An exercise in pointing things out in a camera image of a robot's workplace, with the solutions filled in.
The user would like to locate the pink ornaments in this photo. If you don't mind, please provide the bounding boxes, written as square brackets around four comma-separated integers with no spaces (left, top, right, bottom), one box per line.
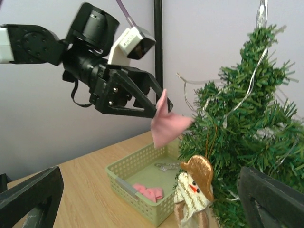
[132,183,163,203]

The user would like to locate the green plastic basket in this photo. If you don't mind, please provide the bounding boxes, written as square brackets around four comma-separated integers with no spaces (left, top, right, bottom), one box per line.
[105,139,180,227]

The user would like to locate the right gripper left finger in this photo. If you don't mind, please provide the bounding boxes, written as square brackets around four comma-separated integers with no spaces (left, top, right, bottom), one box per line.
[0,166,64,228]

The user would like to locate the clear led light string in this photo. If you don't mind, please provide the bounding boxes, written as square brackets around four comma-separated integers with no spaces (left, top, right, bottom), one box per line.
[175,0,304,202]

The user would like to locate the small green christmas tree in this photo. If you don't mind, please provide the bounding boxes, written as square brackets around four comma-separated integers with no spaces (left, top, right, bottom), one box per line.
[180,25,304,228]

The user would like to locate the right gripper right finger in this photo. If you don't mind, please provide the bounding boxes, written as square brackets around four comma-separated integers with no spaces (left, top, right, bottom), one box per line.
[237,167,304,228]

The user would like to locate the pink felt triangle ornament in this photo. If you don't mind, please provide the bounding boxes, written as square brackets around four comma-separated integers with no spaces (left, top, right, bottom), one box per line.
[151,89,194,149]

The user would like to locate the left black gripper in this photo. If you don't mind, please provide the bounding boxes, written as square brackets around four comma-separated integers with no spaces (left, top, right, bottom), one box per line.
[89,65,164,118]

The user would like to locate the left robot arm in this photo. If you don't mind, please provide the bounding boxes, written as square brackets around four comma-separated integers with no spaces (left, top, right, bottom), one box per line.
[0,1,173,118]

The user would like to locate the brown gingerbread ornament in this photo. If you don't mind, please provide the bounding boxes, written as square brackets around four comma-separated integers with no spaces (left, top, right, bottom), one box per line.
[174,155,214,228]

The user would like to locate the silver star ornament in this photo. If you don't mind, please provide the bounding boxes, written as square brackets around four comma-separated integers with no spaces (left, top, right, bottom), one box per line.
[256,0,268,29]

